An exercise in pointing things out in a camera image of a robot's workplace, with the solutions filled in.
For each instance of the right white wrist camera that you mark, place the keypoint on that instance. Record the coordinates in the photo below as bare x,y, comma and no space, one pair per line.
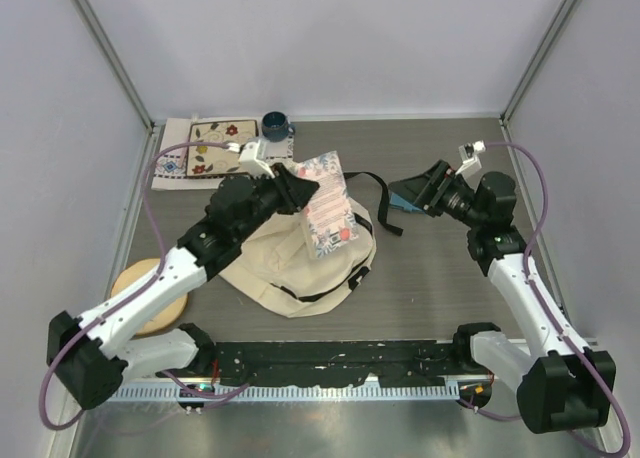
470,158

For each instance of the white patterned placemat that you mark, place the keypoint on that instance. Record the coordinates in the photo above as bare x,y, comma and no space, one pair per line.
201,167

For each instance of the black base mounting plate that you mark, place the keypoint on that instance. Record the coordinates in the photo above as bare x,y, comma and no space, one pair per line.
336,364

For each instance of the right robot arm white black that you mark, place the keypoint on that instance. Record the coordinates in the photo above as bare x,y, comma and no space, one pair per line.
560,382

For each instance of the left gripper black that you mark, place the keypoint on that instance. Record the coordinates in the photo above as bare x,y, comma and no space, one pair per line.
294,192

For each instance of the cream canvas backpack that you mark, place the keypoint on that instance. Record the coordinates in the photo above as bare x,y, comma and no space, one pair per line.
277,271

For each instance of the dark blue ceramic mug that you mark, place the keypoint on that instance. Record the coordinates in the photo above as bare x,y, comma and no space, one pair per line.
276,127

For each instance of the slotted grey cable duct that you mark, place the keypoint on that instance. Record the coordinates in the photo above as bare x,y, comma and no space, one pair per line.
370,390

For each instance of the round wooden bird coaster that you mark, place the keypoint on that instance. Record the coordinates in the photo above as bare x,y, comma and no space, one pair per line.
157,318

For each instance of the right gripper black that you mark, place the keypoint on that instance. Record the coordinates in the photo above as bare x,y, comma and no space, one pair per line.
446,179

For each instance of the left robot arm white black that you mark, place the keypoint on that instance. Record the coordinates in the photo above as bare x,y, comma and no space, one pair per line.
96,352

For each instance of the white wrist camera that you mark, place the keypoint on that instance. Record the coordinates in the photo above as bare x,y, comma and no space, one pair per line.
470,158
251,158

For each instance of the floral pastel notebook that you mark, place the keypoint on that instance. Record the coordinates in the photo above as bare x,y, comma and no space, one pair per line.
329,221

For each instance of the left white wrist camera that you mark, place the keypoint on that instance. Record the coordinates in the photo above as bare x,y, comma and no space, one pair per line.
251,158

